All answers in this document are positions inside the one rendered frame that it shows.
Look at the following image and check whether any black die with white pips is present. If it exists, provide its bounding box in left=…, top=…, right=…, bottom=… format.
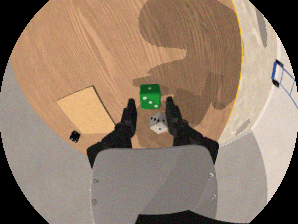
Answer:
left=69, top=131, right=80, bottom=143

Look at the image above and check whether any tan flat square mat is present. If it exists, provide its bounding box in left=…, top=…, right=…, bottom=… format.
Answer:
left=57, top=85, right=116, bottom=134

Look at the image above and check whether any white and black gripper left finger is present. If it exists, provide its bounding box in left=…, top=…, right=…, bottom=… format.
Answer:
left=86, top=98, right=137, bottom=169

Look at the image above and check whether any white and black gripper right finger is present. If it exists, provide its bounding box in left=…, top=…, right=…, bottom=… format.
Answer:
left=165, top=96, right=219, bottom=165

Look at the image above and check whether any green die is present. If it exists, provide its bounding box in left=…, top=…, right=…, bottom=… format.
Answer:
left=139, top=84, right=161, bottom=109

